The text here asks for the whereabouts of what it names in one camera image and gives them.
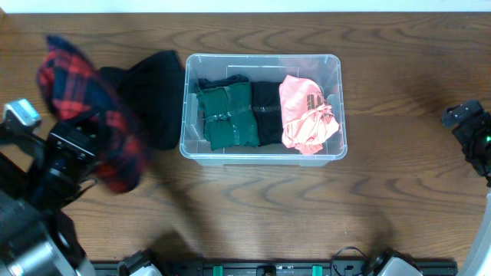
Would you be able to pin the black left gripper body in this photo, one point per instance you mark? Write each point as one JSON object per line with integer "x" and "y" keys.
{"x": 67, "y": 147}

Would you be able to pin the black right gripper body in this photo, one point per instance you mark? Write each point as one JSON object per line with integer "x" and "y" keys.
{"x": 476, "y": 139}

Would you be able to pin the red navy plaid shirt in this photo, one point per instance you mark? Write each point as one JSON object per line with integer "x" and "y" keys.
{"x": 72, "y": 87}

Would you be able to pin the black shirt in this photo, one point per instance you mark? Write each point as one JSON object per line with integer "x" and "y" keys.
{"x": 153, "y": 88}

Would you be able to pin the dark navy garment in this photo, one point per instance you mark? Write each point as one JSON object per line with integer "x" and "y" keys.
{"x": 208, "y": 84}

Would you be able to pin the dark green garment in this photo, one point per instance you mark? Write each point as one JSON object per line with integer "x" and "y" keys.
{"x": 229, "y": 119}

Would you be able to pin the pink t-shirt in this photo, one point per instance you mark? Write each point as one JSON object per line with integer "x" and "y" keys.
{"x": 307, "y": 118}

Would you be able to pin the black garment with tape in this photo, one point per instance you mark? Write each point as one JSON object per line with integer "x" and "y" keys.
{"x": 266, "y": 107}

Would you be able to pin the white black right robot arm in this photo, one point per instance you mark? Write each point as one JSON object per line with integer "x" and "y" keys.
{"x": 477, "y": 262}

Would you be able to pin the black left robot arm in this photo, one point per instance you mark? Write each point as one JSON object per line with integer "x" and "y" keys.
{"x": 37, "y": 238}

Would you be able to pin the clear plastic storage container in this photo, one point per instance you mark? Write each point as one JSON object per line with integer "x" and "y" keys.
{"x": 324, "y": 69}

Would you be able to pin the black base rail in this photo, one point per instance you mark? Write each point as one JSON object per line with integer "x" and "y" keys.
{"x": 341, "y": 267}

